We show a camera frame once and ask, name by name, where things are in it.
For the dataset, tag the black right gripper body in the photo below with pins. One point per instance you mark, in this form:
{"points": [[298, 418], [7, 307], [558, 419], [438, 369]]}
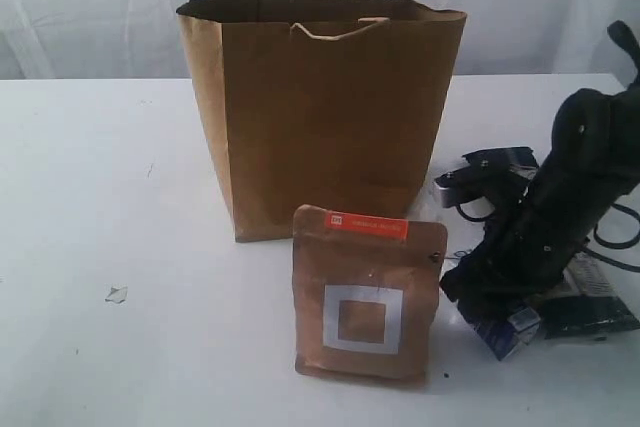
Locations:
{"points": [[514, 260]]}

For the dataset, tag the brown kraft pouch orange label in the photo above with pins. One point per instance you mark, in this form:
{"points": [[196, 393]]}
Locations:
{"points": [[366, 291]]}

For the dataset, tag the small white blue packet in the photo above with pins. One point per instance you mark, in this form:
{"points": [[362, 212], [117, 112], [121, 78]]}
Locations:
{"points": [[504, 336]]}

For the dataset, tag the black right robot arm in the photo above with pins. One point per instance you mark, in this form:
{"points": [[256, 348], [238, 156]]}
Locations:
{"points": [[542, 213]]}

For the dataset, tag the brown paper shopping bag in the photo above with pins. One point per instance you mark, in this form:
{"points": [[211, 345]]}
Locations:
{"points": [[333, 103]]}

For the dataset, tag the dark blue pasta packet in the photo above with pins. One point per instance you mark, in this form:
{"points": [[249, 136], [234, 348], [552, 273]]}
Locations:
{"points": [[583, 304]]}

